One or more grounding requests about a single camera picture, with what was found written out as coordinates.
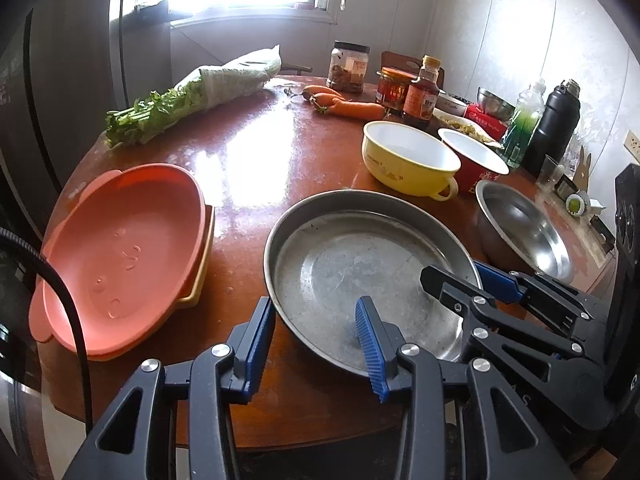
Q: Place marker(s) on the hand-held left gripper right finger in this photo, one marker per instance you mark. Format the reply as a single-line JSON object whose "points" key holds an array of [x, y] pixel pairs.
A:
{"points": [[370, 341]]}

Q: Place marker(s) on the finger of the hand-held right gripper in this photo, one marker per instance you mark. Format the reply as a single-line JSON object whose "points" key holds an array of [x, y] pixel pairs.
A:
{"points": [[496, 281], [452, 294]]}

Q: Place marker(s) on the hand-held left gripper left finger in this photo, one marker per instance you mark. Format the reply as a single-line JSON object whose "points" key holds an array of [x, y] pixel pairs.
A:
{"points": [[260, 331]]}

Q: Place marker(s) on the large steel bowl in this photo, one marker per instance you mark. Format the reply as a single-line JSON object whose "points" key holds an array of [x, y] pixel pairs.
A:
{"points": [[525, 230]]}

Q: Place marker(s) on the round metal plate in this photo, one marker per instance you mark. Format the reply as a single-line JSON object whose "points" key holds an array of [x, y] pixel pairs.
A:
{"points": [[340, 260]]}

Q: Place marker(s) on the red patterned bowl white inside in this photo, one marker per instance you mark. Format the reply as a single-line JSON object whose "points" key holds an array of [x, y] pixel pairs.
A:
{"points": [[475, 179]]}

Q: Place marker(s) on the beige bear-shaped plate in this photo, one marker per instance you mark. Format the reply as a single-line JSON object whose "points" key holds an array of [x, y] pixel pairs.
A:
{"points": [[203, 265]]}

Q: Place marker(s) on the green fruit in foam net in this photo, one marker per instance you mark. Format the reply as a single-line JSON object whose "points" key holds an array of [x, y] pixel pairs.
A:
{"points": [[576, 205]]}

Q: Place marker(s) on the brown cardboard cutout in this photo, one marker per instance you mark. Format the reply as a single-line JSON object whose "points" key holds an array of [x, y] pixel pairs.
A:
{"points": [[583, 172]]}

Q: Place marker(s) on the white plate with gold rim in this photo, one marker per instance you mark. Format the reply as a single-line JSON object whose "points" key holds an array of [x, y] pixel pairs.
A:
{"points": [[492, 141]]}

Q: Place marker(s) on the green drink bottle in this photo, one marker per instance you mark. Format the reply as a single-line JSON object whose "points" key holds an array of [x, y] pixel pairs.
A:
{"points": [[522, 130]]}

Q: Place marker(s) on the pink bear-shaped plate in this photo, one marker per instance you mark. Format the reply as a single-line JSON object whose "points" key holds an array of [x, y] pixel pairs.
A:
{"points": [[125, 255]]}

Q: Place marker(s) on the black thermos flask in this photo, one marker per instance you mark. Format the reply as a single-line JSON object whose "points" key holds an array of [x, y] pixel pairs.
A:
{"points": [[552, 130]]}

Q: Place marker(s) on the red tissue box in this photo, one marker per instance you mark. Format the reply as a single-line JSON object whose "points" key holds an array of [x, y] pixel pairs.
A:
{"points": [[482, 120]]}

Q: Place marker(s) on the yellow stir-fried vegetables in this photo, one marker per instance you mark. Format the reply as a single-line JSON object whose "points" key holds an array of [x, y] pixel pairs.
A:
{"points": [[462, 122]]}

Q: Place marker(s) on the small steel bowl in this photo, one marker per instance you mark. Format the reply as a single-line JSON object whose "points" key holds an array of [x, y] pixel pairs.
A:
{"points": [[495, 102]]}

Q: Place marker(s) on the white printed bowl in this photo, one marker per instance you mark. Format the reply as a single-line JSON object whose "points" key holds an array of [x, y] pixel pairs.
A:
{"points": [[450, 105]]}

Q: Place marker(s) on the brown bottle with orange cap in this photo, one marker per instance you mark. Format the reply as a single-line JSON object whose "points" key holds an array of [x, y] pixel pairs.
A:
{"points": [[421, 97]]}

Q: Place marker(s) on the orange carrot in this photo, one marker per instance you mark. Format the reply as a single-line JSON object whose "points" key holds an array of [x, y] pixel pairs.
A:
{"points": [[357, 109], [322, 90], [325, 100]]}

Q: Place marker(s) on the red sauce jar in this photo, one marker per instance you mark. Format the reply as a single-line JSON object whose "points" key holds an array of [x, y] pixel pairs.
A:
{"points": [[392, 91]]}

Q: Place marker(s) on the celery bunch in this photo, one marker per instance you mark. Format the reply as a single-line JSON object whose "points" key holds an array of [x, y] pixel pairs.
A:
{"points": [[145, 115]]}

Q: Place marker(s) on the glass jar with black lid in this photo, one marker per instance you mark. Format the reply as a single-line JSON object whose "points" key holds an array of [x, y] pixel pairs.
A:
{"points": [[347, 67]]}

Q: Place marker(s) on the clear plastic bag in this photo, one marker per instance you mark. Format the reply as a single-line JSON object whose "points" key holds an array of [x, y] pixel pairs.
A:
{"points": [[235, 77]]}

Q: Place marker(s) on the dark wooden chair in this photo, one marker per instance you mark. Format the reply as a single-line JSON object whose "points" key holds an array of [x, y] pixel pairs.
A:
{"points": [[297, 68]]}

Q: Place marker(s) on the dark grey refrigerator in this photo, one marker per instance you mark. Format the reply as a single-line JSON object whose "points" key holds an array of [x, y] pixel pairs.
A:
{"points": [[60, 85]]}

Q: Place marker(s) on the wall socket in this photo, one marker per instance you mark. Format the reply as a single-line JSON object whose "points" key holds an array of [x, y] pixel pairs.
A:
{"points": [[634, 146]]}

